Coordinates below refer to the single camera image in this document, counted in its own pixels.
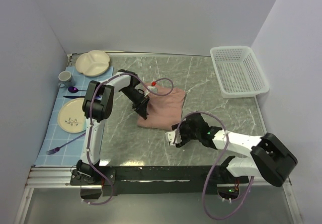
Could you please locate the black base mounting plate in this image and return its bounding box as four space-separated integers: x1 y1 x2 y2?
70 166 249 200

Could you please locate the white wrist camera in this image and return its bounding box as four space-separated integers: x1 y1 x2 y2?
146 81 158 95
165 131 182 146

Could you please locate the aluminium frame rail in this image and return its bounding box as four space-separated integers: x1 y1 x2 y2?
14 143 302 224

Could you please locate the grey mug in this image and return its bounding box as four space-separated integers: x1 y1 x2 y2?
58 70 74 88

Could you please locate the purple knife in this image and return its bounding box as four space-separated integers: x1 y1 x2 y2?
63 96 101 99

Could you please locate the cream teal round plate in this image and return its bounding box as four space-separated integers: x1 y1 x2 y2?
57 98 86 133

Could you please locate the pink printed t shirt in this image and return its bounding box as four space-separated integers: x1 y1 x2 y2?
137 88 186 130

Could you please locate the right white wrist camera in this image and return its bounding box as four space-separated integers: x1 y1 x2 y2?
165 131 182 146

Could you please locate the white plastic basket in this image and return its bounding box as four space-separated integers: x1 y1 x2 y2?
210 46 269 99

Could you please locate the purple fork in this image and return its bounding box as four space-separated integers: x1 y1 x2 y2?
46 133 85 155

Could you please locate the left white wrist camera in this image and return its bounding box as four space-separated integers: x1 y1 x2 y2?
146 81 158 95

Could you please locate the purple spoon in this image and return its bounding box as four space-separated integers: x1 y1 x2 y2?
67 87 86 93

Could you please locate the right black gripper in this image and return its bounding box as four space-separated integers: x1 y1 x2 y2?
172 120 201 148

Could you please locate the cream divided plate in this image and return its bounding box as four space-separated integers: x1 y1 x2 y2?
75 50 110 77

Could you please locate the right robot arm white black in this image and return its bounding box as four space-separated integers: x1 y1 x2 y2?
165 112 298 187

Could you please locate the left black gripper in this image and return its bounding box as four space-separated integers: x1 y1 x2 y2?
120 86 150 120

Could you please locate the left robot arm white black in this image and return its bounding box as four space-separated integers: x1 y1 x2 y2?
76 69 149 185

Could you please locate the blue grid placemat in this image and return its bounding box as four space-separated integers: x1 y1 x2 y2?
35 66 113 167

